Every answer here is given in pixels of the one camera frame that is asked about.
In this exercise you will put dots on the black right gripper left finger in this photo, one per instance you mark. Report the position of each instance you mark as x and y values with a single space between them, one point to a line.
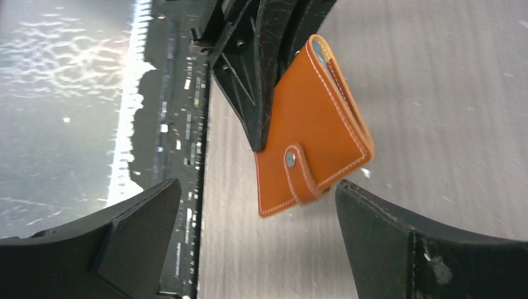
117 252

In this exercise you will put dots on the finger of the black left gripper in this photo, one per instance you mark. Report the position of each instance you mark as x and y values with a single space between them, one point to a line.
305 20
244 60

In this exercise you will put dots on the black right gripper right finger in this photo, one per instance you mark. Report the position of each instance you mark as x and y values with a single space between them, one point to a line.
397 253

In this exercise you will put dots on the orange leather card holder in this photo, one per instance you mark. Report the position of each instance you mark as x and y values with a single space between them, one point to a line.
317 135

